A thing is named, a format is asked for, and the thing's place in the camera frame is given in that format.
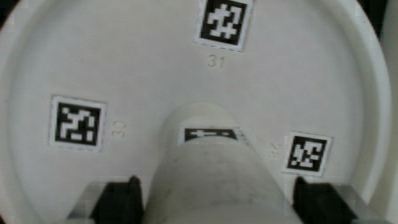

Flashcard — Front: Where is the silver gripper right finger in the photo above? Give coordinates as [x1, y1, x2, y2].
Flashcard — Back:
[294, 177, 372, 224]

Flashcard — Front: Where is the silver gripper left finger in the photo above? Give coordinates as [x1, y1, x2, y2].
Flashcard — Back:
[64, 176, 144, 224]

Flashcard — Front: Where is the white table leg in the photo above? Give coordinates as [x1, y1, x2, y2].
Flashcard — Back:
[141, 126, 308, 224]

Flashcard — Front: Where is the white round table top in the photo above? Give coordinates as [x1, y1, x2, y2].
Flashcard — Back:
[0, 0, 393, 224]

